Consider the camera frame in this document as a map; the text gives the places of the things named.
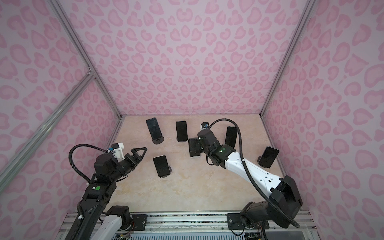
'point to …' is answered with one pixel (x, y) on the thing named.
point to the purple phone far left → (154, 128)
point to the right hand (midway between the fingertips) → (198, 139)
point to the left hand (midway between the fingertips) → (144, 150)
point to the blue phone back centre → (182, 131)
